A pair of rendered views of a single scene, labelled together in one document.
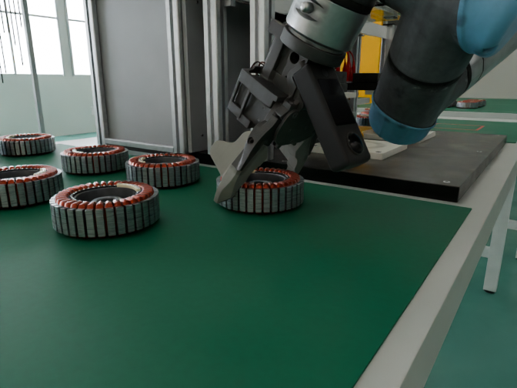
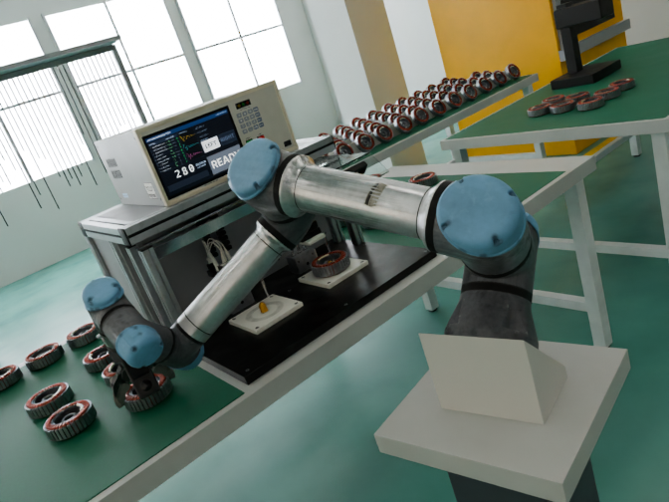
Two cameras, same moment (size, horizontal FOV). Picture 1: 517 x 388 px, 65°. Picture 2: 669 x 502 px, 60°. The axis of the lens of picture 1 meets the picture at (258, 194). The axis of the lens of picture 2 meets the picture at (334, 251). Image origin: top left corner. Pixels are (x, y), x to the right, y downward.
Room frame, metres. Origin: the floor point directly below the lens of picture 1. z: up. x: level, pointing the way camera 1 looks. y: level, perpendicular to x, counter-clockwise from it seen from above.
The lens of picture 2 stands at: (-0.43, -0.94, 1.36)
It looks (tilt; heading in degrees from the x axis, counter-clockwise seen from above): 19 degrees down; 22
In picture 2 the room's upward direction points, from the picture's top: 19 degrees counter-clockwise
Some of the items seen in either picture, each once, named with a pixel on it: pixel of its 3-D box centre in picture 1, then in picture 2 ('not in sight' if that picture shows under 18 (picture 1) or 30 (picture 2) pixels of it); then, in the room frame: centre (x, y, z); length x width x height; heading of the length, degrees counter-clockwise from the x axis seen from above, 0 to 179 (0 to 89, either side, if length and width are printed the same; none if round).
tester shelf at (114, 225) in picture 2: not in sight; (207, 185); (1.09, -0.01, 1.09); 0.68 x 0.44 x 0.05; 145
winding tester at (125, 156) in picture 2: not in sight; (194, 144); (1.10, -0.01, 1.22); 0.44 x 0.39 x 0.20; 145
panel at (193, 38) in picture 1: (281, 73); (238, 238); (1.05, -0.06, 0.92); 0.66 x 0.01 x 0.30; 145
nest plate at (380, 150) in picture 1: (358, 147); (265, 313); (0.81, -0.20, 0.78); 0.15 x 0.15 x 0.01; 55
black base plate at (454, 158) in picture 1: (371, 147); (299, 296); (0.91, -0.25, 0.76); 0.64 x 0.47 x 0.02; 145
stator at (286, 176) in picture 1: (260, 188); (147, 391); (0.51, 0.00, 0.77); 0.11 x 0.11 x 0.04
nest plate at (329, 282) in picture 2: (395, 134); (333, 271); (1.00, -0.34, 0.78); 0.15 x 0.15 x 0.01; 55
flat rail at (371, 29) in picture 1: (342, 21); (250, 206); (0.96, -0.18, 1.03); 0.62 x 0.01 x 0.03; 145
